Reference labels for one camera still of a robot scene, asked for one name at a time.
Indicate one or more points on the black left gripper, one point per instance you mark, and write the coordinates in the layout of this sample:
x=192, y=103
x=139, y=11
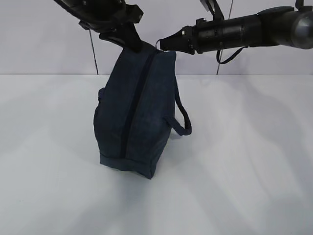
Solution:
x=114, y=20

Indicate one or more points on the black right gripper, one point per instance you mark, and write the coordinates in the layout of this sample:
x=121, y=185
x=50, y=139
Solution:
x=190, y=39

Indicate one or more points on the navy blue lunch bag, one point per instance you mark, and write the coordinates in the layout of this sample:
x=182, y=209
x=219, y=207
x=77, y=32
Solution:
x=137, y=110

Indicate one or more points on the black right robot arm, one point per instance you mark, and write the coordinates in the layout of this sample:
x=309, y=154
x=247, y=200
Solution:
x=283, y=25

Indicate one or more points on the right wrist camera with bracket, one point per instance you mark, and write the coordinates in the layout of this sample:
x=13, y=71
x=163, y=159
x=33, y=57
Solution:
x=213, y=7

